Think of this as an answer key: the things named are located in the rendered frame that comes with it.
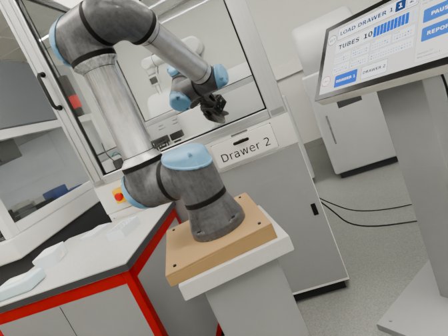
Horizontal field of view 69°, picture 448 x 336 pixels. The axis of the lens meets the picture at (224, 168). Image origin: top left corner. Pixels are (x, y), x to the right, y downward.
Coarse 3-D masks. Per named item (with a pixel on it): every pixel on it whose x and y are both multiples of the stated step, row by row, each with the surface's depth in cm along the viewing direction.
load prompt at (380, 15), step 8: (400, 0) 104; (408, 0) 101; (416, 0) 99; (384, 8) 108; (392, 8) 105; (400, 8) 103; (408, 8) 100; (368, 16) 113; (376, 16) 110; (384, 16) 107; (352, 24) 119; (360, 24) 115; (368, 24) 112; (344, 32) 121; (352, 32) 118
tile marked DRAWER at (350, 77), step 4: (348, 72) 114; (352, 72) 113; (356, 72) 111; (336, 76) 119; (340, 76) 117; (344, 76) 116; (348, 76) 114; (352, 76) 112; (356, 76) 111; (336, 80) 118; (340, 80) 117; (344, 80) 115; (348, 80) 114; (352, 80) 112; (336, 84) 118; (340, 84) 116; (344, 84) 115
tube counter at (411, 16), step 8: (416, 8) 98; (400, 16) 102; (408, 16) 100; (416, 16) 97; (384, 24) 107; (392, 24) 104; (400, 24) 101; (368, 32) 111; (376, 32) 108; (384, 32) 106; (368, 40) 111
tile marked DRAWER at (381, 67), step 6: (384, 60) 103; (366, 66) 108; (372, 66) 106; (378, 66) 104; (384, 66) 102; (366, 72) 108; (372, 72) 106; (378, 72) 104; (384, 72) 102; (360, 78) 109
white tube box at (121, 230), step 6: (120, 222) 141; (126, 222) 138; (132, 222) 136; (138, 222) 139; (114, 228) 137; (120, 228) 132; (126, 228) 132; (132, 228) 135; (108, 234) 132; (114, 234) 131; (120, 234) 130; (126, 234) 131; (108, 240) 133; (114, 240) 132
